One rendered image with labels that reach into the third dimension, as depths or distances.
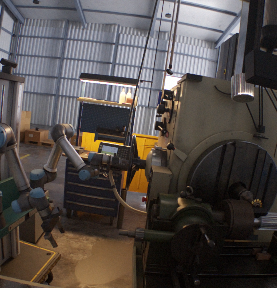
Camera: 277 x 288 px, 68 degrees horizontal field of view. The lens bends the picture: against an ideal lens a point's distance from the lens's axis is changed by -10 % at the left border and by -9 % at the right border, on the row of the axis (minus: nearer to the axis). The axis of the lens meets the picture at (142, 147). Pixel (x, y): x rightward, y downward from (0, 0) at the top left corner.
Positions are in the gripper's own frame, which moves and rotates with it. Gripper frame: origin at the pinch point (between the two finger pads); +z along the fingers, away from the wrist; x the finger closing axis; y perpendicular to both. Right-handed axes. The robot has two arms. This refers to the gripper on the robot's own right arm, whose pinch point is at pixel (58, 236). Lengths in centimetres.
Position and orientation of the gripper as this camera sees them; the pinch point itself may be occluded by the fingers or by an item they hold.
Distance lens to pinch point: 140.5
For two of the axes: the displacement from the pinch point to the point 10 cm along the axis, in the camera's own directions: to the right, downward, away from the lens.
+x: -0.1, 2.8, -9.6
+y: -9.6, 2.5, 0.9
